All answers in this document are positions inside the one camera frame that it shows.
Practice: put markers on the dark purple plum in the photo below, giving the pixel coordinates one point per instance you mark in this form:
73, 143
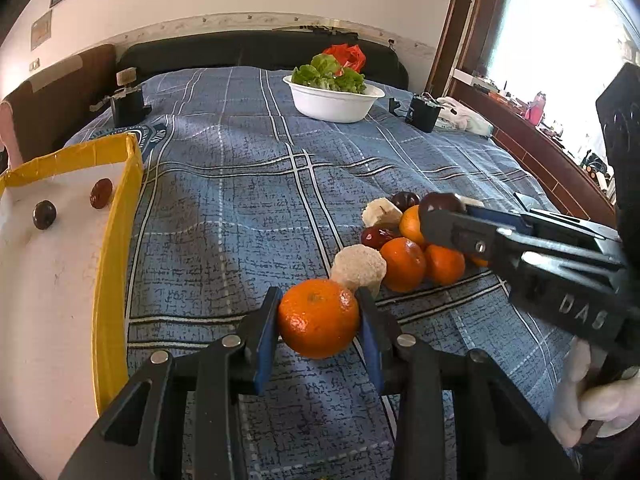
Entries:
440, 203
405, 200
44, 215

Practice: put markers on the white cloth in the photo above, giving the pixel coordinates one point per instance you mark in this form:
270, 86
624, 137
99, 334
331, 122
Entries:
465, 117

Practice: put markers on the wooden window frame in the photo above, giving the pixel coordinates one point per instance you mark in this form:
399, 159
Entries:
460, 20

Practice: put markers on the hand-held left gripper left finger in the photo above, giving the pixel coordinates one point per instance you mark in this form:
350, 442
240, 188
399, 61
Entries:
265, 345

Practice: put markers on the beige wall plaque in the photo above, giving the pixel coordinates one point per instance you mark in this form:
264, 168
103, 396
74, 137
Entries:
41, 30

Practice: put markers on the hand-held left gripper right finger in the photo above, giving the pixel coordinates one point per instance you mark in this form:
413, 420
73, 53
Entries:
372, 345

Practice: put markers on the black clamp with wooden knob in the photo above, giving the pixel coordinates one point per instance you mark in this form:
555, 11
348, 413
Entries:
127, 107

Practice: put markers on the white tray with yellow rim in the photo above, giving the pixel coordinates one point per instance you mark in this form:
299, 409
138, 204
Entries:
50, 285

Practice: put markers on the green lettuce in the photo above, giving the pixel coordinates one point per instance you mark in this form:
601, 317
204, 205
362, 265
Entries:
320, 70

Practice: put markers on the brown armchair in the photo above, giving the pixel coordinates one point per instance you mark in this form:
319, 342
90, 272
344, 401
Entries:
60, 110

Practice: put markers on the red jujube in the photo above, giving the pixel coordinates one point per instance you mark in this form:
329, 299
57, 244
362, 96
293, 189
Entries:
101, 193
375, 236

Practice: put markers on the black sofa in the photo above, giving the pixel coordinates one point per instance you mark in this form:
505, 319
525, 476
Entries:
225, 52

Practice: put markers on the pink bottle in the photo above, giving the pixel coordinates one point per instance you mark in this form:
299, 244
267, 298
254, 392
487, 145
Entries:
536, 107

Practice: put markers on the red plastic bag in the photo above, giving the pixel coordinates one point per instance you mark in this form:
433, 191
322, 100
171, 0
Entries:
345, 52

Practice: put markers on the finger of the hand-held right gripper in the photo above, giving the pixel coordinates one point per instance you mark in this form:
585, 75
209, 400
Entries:
492, 216
465, 240

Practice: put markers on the wooden windowsill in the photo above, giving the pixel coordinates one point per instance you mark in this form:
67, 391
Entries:
530, 145

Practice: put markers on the person's right hand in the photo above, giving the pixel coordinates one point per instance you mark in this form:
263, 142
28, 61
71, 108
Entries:
600, 405

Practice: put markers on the yellowish tangerine with stem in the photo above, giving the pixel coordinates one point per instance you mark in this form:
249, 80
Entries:
411, 227

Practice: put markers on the white bowl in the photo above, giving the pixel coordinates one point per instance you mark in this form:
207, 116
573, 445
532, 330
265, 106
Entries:
330, 105

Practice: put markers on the black clamp device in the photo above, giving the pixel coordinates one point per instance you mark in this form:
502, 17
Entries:
422, 112

